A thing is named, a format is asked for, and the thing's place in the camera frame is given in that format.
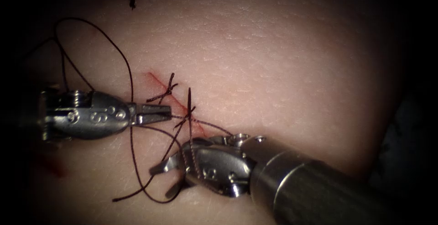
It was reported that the tissue pad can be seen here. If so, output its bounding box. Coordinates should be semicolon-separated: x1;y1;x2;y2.
20;0;411;225

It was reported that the left arm needle driver jaw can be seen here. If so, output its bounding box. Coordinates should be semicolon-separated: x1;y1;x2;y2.
136;112;172;126
136;104;172;115

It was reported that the black thread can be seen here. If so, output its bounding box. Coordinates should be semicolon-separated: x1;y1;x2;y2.
27;17;235;204

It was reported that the right arm needle driver jaw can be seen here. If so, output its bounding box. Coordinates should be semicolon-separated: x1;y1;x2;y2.
165;179;193;199
149;152;184;176

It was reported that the black stitching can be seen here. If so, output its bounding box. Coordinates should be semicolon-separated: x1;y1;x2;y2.
146;73;179;105

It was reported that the right arm needle driver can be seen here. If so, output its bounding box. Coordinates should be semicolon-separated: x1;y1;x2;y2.
179;133;256;198

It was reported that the left arm needle driver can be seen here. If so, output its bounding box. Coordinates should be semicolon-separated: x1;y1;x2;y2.
40;89;138;141

